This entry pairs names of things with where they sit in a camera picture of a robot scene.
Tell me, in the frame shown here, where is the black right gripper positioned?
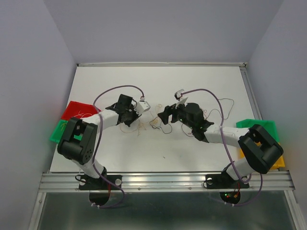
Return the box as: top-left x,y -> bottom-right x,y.
157,99 -> 195,129

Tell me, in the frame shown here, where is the white thin cable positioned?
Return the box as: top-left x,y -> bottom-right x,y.
75,110 -> 93,119

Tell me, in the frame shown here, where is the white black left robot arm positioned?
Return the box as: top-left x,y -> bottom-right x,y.
57,94 -> 150,189

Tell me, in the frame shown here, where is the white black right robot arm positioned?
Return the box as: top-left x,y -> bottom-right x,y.
158,103 -> 283,187

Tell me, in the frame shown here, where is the red plastic bin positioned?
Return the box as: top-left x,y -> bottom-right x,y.
61,101 -> 97,121

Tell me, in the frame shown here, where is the green plastic bin left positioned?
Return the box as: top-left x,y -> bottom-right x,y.
49,120 -> 68,144

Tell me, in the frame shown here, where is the green plastic bin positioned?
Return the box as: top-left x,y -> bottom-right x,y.
49,120 -> 68,144
236,119 -> 280,143

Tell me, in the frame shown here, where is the green plastic bin right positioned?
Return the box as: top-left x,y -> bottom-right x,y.
236,119 -> 280,143

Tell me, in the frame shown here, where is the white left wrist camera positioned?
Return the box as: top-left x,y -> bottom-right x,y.
134,101 -> 151,115

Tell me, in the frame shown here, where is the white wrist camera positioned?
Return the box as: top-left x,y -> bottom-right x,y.
134,101 -> 151,115
174,89 -> 188,109

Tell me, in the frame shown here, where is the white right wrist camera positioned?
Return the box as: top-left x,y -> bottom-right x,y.
174,89 -> 188,109

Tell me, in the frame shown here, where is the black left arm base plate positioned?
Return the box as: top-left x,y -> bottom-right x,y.
75,174 -> 118,191

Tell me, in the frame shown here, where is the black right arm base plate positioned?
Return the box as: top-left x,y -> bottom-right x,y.
203,170 -> 249,189

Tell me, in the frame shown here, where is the aluminium table frame rail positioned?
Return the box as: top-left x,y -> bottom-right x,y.
26,62 -> 307,230

